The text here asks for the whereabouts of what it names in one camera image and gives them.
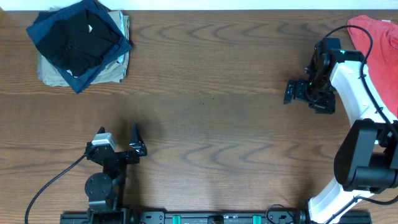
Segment folded light blue garment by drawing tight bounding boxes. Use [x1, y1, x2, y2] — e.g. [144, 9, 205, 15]
[116, 11, 130, 65]

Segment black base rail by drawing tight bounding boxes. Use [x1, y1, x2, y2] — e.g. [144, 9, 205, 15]
[60, 210, 373, 224]

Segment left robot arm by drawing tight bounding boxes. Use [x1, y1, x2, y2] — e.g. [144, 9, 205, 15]
[85, 123, 147, 223]

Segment folded khaki garment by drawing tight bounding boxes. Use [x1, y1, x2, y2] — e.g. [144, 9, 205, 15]
[37, 11, 130, 86]

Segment black t-shirt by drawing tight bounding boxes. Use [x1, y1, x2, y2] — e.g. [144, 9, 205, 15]
[36, 10, 119, 77]

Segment red t-shirt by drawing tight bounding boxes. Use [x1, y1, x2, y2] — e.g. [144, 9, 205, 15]
[347, 15, 398, 115]

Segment folded navy blue garment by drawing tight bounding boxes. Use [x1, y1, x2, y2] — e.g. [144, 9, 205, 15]
[27, 0, 132, 93]

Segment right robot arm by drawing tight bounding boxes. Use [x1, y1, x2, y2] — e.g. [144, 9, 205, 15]
[284, 37, 397, 223]

